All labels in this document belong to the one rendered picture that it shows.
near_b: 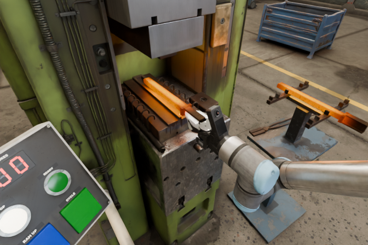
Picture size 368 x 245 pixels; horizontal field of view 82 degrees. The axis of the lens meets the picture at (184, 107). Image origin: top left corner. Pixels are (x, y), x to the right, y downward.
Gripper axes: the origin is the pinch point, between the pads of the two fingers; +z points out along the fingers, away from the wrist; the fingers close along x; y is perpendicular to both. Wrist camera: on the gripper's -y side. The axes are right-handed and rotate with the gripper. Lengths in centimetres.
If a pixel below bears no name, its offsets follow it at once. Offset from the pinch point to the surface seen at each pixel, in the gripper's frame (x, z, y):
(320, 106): 58, -25, 8
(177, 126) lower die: -3.9, 2.7, 7.5
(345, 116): 57, -35, 7
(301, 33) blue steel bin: 356, 126, 68
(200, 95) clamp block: 16.6, 12.1, 5.7
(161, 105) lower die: -3.2, 14.9, 4.8
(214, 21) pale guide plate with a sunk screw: 24.6, 15.1, -26.1
